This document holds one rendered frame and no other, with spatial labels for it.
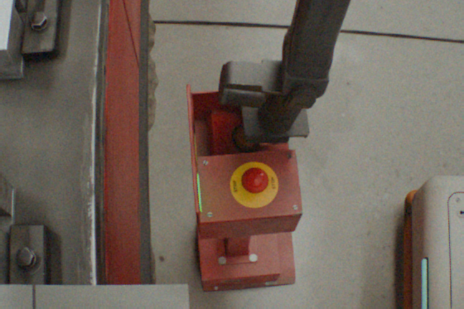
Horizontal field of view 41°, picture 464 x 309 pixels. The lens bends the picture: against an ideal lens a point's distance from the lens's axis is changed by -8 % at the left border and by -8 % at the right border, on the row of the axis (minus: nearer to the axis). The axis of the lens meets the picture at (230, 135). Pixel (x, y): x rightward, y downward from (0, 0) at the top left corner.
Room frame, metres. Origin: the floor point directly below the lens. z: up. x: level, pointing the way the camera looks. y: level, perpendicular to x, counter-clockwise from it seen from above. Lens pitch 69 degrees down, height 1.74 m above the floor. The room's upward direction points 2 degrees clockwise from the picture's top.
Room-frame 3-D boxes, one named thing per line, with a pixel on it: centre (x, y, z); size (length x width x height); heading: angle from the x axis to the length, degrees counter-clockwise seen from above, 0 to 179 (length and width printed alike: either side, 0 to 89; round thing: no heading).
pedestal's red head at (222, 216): (0.34, -0.02, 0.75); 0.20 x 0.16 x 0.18; 7
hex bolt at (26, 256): (0.14, 0.27, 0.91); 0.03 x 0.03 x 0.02
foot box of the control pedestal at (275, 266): (0.35, -0.05, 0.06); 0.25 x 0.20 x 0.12; 97
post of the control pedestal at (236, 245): (0.34, -0.02, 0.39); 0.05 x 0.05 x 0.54; 7
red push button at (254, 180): (0.30, -0.04, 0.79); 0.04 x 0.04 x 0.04
